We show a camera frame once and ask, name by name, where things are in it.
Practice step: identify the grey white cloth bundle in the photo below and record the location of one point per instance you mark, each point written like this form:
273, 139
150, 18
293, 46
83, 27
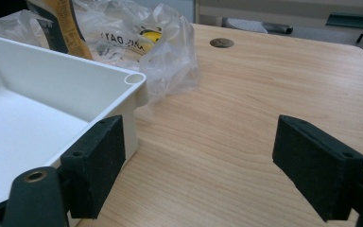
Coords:
244, 25

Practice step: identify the yellow and black packet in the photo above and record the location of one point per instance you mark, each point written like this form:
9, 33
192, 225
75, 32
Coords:
66, 28

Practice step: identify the white plastic bin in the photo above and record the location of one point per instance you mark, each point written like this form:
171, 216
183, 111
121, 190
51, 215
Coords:
34, 126

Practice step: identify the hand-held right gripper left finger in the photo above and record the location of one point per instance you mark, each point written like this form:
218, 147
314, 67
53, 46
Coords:
94, 164

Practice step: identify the clear plastic bag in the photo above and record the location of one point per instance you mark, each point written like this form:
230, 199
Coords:
170, 63

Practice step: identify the dark green flat holder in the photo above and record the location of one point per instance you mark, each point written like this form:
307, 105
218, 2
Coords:
351, 20

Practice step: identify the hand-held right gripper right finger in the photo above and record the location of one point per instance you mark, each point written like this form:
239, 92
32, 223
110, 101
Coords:
315, 164

